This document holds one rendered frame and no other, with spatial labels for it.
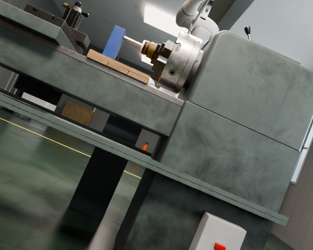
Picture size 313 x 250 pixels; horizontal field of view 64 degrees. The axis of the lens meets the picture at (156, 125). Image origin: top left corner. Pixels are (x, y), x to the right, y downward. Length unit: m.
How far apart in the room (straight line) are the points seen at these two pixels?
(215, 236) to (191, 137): 0.43
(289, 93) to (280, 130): 0.18
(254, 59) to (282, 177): 0.57
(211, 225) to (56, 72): 0.96
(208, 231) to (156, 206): 0.24
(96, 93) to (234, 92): 0.63
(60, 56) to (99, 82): 0.21
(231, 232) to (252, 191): 0.21
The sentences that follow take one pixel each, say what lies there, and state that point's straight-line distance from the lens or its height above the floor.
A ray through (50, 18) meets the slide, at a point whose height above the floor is 0.95.
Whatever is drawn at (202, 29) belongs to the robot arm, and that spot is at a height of 1.48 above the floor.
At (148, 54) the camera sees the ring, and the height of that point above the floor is 1.05.
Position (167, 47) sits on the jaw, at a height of 1.08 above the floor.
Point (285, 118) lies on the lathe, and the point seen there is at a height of 0.98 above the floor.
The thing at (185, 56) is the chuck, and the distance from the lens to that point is 1.27.
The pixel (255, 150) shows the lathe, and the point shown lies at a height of 0.78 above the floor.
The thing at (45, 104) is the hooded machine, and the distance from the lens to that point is 7.27.
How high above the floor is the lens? 0.62
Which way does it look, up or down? 4 degrees up
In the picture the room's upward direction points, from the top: 24 degrees clockwise
